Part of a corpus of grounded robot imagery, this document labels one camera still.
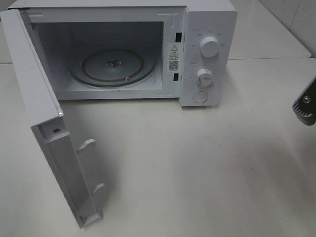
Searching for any white timer knob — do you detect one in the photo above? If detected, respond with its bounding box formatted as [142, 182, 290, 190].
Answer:
[197, 69, 213, 87]

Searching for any white microwave door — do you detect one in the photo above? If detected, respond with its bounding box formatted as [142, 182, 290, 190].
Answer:
[0, 9, 101, 228]

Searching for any round white door button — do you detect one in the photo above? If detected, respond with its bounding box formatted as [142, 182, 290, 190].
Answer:
[193, 91, 208, 103]

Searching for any glass microwave turntable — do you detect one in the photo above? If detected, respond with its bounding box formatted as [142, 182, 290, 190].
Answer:
[70, 48, 157, 88]

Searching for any white warning label sticker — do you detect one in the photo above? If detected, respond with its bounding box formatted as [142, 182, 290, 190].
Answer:
[167, 43, 181, 72]

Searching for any white microwave oven body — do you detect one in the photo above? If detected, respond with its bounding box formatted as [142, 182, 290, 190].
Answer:
[7, 0, 237, 107]

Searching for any upper white power knob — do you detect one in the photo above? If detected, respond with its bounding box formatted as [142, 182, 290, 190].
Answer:
[199, 36, 220, 58]

